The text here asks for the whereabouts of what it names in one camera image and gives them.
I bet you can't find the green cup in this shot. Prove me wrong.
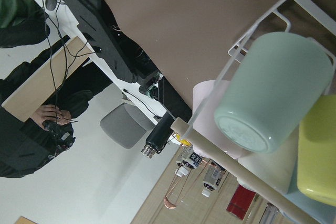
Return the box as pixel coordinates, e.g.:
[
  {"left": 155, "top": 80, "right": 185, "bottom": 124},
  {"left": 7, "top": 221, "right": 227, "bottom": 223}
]
[{"left": 214, "top": 32, "right": 333, "bottom": 153}]

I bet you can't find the black water bottle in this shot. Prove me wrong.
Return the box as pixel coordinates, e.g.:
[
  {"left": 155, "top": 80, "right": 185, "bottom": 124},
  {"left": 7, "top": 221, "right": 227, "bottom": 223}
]
[{"left": 141, "top": 112, "right": 174, "bottom": 159}]

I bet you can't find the wooden board on desk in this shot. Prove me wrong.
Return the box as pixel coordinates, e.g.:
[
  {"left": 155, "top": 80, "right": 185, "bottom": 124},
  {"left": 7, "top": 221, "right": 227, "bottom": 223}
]
[{"left": 2, "top": 37, "right": 93, "bottom": 122}]

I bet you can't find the cream cup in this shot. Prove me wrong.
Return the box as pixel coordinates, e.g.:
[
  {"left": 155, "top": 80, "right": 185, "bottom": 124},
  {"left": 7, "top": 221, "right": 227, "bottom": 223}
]
[{"left": 238, "top": 141, "right": 298, "bottom": 194}]

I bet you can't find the yellow cup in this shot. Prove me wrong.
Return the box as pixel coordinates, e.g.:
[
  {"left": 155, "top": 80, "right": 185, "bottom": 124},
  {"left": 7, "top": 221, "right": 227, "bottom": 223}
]
[{"left": 297, "top": 94, "right": 335, "bottom": 206}]

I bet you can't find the person in green jacket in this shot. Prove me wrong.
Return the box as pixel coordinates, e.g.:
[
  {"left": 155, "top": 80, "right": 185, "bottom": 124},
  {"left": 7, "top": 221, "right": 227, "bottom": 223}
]
[{"left": 1, "top": 0, "right": 112, "bottom": 178}]

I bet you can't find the white cup rack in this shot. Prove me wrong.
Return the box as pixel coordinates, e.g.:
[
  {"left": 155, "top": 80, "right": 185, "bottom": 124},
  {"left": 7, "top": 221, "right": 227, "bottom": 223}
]
[{"left": 171, "top": 0, "right": 335, "bottom": 223}]

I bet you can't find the pink cup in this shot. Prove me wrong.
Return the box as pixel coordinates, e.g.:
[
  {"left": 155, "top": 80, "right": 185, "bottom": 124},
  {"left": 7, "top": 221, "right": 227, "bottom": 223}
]
[{"left": 193, "top": 80, "right": 248, "bottom": 159}]

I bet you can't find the blue cup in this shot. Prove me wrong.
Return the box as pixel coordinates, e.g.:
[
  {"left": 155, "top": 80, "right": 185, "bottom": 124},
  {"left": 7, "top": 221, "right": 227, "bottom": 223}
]
[{"left": 284, "top": 185, "right": 335, "bottom": 223}]

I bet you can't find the copper wire bottle rack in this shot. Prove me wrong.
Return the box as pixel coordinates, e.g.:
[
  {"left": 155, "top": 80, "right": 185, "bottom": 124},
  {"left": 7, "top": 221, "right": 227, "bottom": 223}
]
[{"left": 163, "top": 141, "right": 226, "bottom": 209}]

